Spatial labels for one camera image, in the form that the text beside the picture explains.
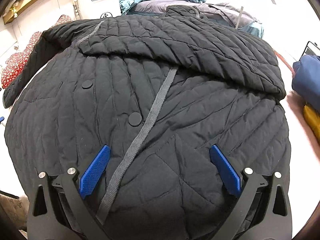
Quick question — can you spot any black quilted jacket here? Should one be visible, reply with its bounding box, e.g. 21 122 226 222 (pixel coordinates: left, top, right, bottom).
3 9 292 239

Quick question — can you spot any red floral garment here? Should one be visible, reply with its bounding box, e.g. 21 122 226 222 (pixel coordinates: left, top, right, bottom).
0 14 73 90

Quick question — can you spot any yellow satin cloth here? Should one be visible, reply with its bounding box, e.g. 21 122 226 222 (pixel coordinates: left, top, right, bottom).
303 103 320 142

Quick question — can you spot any navy blue folded garment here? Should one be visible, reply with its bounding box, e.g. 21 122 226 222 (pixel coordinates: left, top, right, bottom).
292 55 320 112

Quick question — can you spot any black wire rack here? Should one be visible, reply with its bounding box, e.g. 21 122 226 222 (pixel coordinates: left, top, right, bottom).
299 41 320 59

